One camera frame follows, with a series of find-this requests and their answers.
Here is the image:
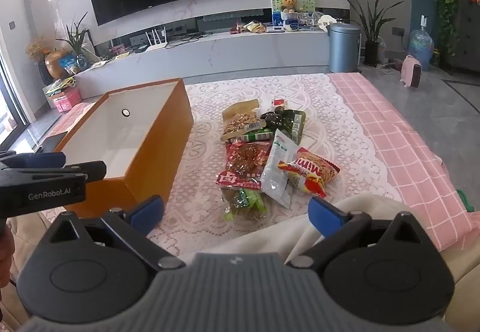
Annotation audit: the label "pink checked cloth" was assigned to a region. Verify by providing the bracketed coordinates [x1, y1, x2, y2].
[44, 71, 480, 252]

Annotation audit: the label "green plant in glass vase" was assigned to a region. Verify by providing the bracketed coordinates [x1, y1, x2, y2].
[56, 11, 94, 66]

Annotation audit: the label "white router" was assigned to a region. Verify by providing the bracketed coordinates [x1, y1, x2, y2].
[144, 28, 168, 52]

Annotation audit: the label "pink heater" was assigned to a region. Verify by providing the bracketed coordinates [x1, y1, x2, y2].
[400, 55, 422, 88]

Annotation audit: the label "orange cardboard box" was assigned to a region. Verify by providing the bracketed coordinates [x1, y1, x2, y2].
[54, 78, 194, 219]

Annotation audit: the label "potted plant in black pot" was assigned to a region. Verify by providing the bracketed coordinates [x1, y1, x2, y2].
[340, 0, 404, 67]

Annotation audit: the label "red yellow striped snack bag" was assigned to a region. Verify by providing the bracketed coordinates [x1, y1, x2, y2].
[278, 146, 341, 198]

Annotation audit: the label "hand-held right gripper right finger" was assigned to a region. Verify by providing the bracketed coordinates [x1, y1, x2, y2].
[287, 197, 436, 269]

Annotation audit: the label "dark green snack packet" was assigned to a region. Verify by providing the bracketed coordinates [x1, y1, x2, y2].
[260, 109, 306, 146]

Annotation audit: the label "clear green bean packet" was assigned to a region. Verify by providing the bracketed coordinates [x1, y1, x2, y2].
[221, 187, 268, 222]

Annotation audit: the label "dark grey cabinet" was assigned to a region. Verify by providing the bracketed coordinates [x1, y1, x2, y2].
[450, 0, 480, 83]

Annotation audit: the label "blue water jug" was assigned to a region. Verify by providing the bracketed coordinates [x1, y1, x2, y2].
[409, 15, 435, 72]

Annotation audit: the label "white lace tablecloth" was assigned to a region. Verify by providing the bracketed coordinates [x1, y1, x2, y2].
[41, 73, 406, 256]

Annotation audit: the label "green label snack packet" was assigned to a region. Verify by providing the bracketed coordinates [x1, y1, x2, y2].
[221, 127, 274, 144]

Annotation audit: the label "green white picture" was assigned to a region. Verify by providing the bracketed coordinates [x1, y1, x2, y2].
[271, 0, 316, 23]

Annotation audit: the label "grey blue trash can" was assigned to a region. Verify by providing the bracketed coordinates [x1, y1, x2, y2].
[329, 22, 363, 74]

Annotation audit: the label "white round device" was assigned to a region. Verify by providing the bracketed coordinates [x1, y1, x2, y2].
[317, 14, 336, 33]

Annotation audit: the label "clear snack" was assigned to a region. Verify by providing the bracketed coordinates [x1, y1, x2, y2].
[260, 128, 301, 209]

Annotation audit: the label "red snack packet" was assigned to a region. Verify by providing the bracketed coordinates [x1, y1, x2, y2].
[215, 141, 272, 191]

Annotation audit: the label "bronze vase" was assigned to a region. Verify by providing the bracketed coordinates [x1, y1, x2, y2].
[44, 49, 72, 79]

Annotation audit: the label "peanut packet with gold header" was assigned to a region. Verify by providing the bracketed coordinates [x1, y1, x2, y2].
[221, 99, 267, 141]

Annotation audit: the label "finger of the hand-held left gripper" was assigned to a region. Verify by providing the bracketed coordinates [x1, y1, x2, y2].
[0, 152, 67, 170]
[62, 161, 107, 183]

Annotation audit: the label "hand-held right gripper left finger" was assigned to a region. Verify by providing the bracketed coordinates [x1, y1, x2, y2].
[37, 195, 186, 271]

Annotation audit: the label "white marble tv console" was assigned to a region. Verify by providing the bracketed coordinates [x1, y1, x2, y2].
[73, 30, 332, 100]

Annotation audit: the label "dried flowers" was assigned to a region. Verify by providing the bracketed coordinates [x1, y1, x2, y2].
[25, 37, 51, 63]

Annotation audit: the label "pile of snack packets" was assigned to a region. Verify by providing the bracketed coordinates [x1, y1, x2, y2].
[230, 20, 267, 34]

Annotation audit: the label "pink storage box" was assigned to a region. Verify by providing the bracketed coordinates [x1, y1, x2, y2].
[52, 88, 82, 113]

